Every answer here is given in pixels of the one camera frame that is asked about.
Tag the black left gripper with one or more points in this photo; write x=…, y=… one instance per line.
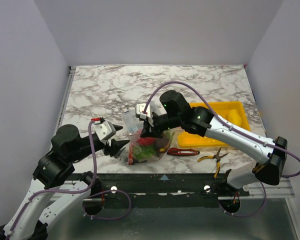
x=116, y=145

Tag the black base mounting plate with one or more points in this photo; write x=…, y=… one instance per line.
x=160, y=190

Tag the clear plastic screw box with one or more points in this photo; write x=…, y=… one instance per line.
x=134, y=124

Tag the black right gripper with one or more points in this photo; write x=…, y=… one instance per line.
x=151, y=126

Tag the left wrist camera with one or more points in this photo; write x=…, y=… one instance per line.
x=103, y=129

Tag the aluminium rail frame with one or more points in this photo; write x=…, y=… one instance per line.
x=110, y=90

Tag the yellow handled pliers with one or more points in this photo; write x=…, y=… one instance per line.
x=217, y=157

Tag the dark red onion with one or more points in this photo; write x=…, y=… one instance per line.
x=162, y=145

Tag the yellow lemon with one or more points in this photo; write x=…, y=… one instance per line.
x=234, y=117

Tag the yellow plastic tray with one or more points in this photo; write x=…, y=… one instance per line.
x=187, y=140

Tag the red utility knife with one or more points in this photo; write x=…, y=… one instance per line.
x=182, y=152

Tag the clear zip top bag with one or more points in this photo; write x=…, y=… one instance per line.
x=172, y=134

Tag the red chili pepper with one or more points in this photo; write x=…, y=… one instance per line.
x=130, y=158

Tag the red tomato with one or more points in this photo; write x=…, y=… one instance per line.
x=145, y=141

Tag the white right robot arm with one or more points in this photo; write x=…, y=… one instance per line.
x=268, y=154

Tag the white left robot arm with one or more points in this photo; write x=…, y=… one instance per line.
x=45, y=201

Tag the green celery stalk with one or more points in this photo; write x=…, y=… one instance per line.
x=143, y=152

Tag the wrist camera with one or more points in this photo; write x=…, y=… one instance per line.
x=103, y=129
x=143, y=112

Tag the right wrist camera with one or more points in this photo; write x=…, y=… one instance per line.
x=143, y=112

